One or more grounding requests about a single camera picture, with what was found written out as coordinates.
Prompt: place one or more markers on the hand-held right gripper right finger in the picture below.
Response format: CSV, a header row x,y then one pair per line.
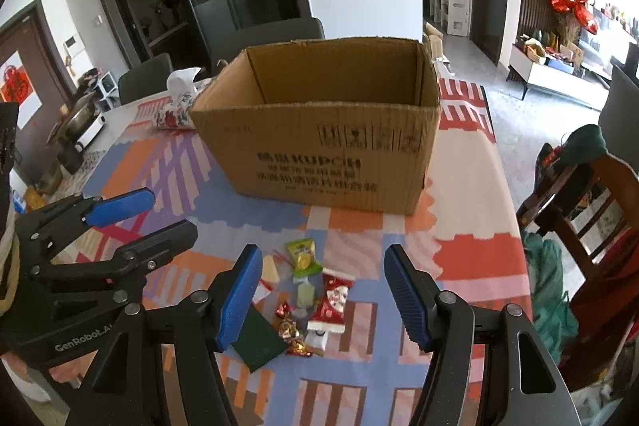
x,y
407,301

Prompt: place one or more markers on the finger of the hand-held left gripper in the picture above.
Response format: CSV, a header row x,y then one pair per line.
x,y
164,239
120,206

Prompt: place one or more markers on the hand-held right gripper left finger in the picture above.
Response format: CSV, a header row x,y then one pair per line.
x,y
239,301

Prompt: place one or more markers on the cream wedge snack packet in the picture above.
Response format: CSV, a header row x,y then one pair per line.
x,y
271,271

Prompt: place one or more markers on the dark green snack packet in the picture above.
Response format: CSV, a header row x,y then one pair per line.
x,y
259,341

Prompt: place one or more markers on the red gold candy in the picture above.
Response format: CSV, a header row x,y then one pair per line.
x,y
283,309
299,348

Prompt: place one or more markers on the pale green small packet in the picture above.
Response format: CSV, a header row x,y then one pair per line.
x,y
304,295

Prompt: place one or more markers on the red white snack packet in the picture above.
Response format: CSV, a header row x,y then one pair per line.
x,y
332,301

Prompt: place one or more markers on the green yellow candy packet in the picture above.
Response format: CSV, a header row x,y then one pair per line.
x,y
302,256

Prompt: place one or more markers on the brown cardboard box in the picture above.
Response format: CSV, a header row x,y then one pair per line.
x,y
299,131

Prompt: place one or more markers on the white kitchen appliance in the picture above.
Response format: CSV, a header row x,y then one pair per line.
x,y
92,131

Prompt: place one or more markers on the silver cooking pot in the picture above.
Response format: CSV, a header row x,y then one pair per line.
x,y
75,116

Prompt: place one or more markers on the floral tissue pack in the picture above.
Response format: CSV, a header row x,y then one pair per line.
x,y
174,114

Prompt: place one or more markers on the dark grey dining chair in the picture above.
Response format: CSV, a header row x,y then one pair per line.
x,y
145,79
269,36

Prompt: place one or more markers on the teal cloth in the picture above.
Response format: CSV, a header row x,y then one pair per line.
x,y
544,286

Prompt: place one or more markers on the red paper door decoration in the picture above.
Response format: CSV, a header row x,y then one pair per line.
x,y
11,84

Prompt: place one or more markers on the brown wooden chair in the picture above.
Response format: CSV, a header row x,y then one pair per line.
x,y
574,226

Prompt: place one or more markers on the red cloth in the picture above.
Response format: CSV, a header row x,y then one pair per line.
x,y
614,296

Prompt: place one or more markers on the dark green garment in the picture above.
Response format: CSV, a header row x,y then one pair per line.
x,y
584,144

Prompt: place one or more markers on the cardboard boxes on floor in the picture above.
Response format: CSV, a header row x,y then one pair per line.
x,y
433,39

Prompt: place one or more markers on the white low cabinet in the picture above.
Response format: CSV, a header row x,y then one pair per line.
x,y
554,79

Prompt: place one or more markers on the dark grey armchair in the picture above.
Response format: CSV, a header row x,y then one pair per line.
x,y
621,106

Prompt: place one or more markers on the red foil balloon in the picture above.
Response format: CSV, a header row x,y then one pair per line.
x,y
574,2

